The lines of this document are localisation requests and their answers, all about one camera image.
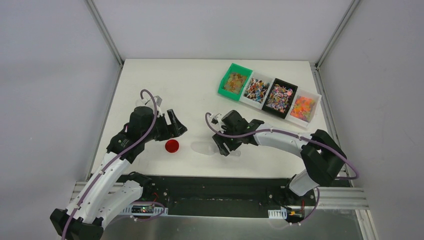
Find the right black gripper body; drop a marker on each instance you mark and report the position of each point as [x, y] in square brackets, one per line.
[226, 130]

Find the clear plastic scoop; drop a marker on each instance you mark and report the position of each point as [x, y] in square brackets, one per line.
[210, 149]

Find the clear plastic jar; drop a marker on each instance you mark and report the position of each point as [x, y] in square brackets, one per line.
[149, 102]

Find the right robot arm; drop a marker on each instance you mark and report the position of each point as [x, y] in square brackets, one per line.
[321, 156]

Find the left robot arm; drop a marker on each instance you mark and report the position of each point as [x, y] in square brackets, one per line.
[87, 216]

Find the red jar lid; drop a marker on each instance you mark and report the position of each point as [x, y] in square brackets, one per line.
[172, 146]

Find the green candy bin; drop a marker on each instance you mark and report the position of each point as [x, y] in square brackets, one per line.
[233, 82]

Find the white lollipop bin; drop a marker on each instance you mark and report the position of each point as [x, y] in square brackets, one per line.
[256, 90]

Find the black candy bin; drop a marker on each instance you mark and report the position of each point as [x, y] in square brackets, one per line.
[280, 98]

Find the white gummy bin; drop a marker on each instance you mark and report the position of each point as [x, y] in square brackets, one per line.
[303, 108]

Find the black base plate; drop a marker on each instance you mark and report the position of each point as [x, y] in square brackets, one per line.
[221, 196]

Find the aluminium frame rail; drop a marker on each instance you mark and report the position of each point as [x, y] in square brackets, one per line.
[342, 198]

